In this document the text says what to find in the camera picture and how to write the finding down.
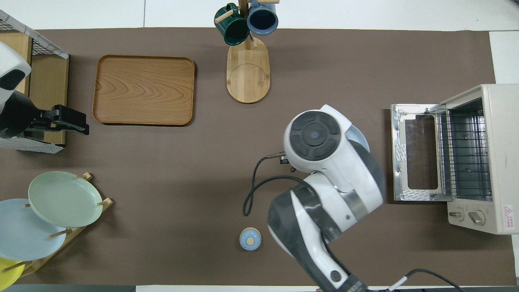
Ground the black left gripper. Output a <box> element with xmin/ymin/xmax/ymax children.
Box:
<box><xmin>26</xmin><ymin>105</ymin><xmax>90</xmax><ymax>136</ymax></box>

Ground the small light blue plate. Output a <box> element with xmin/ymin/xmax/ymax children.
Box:
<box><xmin>349</xmin><ymin>125</ymin><xmax>370</xmax><ymax>152</ymax></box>

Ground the toaster oven glass door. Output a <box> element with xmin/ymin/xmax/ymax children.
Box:
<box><xmin>390</xmin><ymin>103</ymin><xmax>453</xmax><ymax>202</ymax></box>

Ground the cream toaster oven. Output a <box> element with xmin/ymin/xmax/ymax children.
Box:
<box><xmin>436</xmin><ymin>84</ymin><xmax>519</xmax><ymax>235</ymax></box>

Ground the rectangular wooden tray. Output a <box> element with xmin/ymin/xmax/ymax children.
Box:
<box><xmin>92</xmin><ymin>55</ymin><xmax>196</xmax><ymax>126</ymax></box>

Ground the light green plate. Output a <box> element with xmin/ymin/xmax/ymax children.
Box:
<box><xmin>28</xmin><ymin>171</ymin><xmax>103</xmax><ymax>228</ymax></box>

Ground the wooden plate rack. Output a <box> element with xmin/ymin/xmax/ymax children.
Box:
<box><xmin>0</xmin><ymin>172</ymin><xmax>114</xmax><ymax>278</ymax></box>

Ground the large light blue plate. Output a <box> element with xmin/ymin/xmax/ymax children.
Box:
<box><xmin>0</xmin><ymin>198</ymin><xmax>67</xmax><ymax>262</ymax></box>

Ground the brown table mat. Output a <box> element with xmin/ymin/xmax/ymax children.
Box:
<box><xmin>0</xmin><ymin>28</ymin><xmax>515</xmax><ymax>286</ymax></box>

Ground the yellow plate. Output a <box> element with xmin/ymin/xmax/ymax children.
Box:
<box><xmin>0</xmin><ymin>257</ymin><xmax>24</xmax><ymax>291</ymax></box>

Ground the wooden mug tree stand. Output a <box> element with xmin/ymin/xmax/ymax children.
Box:
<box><xmin>214</xmin><ymin>0</ymin><xmax>280</xmax><ymax>104</ymax></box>

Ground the dark green mug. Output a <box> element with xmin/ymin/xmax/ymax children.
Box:
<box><xmin>214</xmin><ymin>3</ymin><xmax>250</xmax><ymax>46</ymax></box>

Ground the small blue lidded jar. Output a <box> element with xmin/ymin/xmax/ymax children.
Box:
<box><xmin>239</xmin><ymin>227</ymin><xmax>262</xmax><ymax>251</ymax></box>

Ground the blue mug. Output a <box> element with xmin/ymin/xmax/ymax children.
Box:
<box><xmin>247</xmin><ymin>0</ymin><xmax>279</xmax><ymax>36</ymax></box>

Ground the wire and wood shelf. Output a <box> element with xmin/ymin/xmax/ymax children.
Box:
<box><xmin>0</xmin><ymin>9</ymin><xmax>69</xmax><ymax>154</ymax></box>

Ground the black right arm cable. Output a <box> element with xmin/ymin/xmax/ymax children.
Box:
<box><xmin>242</xmin><ymin>152</ymin><xmax>467</xmax><ymax>292</ymax></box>

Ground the metal oven wire rack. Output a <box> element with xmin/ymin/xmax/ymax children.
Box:
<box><xmin>437</xmin><ymin>109</ymin><xmax>493</xmax><ymax>199</ymax></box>

